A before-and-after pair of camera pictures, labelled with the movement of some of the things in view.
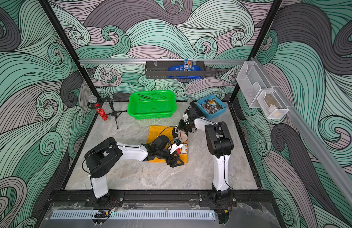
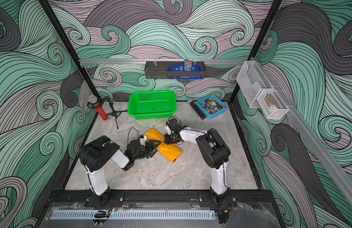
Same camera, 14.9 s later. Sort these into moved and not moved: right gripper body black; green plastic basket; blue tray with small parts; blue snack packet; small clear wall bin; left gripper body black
Moved: right gripper body black; left gripper body black
Not moved: blue snack packet; blue tray with small parts; small clear wall bin; green plastic basket
